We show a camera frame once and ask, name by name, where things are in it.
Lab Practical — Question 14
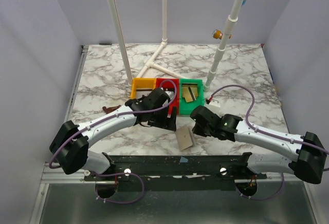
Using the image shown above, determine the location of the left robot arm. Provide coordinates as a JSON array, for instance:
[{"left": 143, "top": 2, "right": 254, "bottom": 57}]
[{"left": 48, "top": 88, "right": 177, "bottom": 175}]

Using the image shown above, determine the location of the red plastic bin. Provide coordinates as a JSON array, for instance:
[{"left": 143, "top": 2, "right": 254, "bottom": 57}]
[{"left": 156, "top": 78, "right": 180, "bottom": 115}]

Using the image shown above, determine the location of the beige card holder wallet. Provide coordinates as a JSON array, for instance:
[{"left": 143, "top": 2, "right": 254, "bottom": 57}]
[{"left": 175, "top": 125, "right": 194, "bottom": 151}]

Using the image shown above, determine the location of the gold card with stripe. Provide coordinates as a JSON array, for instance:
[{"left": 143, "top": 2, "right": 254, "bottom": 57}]
[{"left": 182, "top": 87, "right": 198, "bottom": 103}]

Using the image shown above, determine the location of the yellow plastic bin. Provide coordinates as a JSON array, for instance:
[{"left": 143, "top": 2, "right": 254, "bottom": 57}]
[{"left": 130, "top": 78, "right": 156, "bottom": 99}]

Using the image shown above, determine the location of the green plastic bin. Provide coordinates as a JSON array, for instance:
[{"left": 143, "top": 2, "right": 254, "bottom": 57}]
[{"left": 179, "top": 79, "right": 205, "bottom": 116}]

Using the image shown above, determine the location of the white PVC pipe frame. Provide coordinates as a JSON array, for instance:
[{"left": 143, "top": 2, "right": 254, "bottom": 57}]
[{"left": 137, "top": 0, "right": 191, "bottom": 80}]

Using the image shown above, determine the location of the gold cards stack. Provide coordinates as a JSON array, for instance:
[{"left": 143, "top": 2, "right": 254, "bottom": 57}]
[{"left": 182, "top": 85, "right": 198, "bottom": 99}]

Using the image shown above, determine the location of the white PVC jointed pole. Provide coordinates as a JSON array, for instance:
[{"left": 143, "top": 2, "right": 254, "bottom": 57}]
[{"left": 204, "top": 0, "right": 244, "bottom": 91}]

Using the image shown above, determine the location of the white card in yellow bin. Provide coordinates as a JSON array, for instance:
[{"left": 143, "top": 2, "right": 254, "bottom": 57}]
[{"left": 135, "top": 88, "right": 152, "bottom": 99}]

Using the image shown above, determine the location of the brown small tool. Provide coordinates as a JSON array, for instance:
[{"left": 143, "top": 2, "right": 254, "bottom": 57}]
[{"left": 102, "top": 105, "right": 121, "bottom": 114}]

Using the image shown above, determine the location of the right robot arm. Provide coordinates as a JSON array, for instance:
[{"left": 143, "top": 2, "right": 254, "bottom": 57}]
[{"left": 190, "top": 106, "right": 326, "bottom": 184}]

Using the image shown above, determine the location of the white left PVC pole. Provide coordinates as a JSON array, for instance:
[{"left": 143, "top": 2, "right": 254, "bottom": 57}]
[{"left": 107, "top": 0, "right": 133, "bottom": 84}]

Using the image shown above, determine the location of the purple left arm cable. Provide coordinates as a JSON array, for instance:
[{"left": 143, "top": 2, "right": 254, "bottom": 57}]
[{"left": 48, "top": 79, "right": 178, "bottom": 170}]

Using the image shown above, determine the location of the black mounting rail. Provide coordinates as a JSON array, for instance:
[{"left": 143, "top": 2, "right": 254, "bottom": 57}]
[{"left": 84, "top": 153, "right": 266, "bottom": 191}]

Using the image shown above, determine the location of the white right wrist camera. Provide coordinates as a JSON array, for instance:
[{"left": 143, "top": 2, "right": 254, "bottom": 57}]
[{"left": 208, "top": 99, "right": 221, "bottom": 108}]

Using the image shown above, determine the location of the orange knob on pole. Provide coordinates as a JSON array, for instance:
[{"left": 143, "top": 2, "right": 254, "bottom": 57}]
[{"left": 212, "top": 29, "right": 224, "bottom": 40}]

